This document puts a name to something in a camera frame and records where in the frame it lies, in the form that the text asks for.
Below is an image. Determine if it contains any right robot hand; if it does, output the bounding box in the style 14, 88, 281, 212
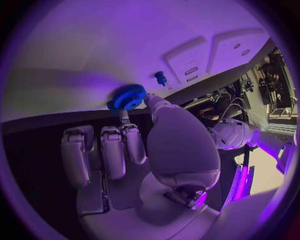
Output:
60, 93, 223, 240

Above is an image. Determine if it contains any blue gear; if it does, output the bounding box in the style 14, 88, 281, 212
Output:
106, 83, 149, 115

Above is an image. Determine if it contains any white task board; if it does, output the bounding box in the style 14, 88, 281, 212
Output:
1, 0, 273, 126

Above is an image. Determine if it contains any glowing light bar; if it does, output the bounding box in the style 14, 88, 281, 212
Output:
230, 162, 253, 204

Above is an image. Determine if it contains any small blue peg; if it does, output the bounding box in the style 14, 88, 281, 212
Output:
153, 70, 168, 87

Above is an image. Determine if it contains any workshop equipment rack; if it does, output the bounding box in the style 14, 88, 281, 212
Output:
243, 44, 298, 130

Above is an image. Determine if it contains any white cable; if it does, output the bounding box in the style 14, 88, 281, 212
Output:
220, 102, 251, 121

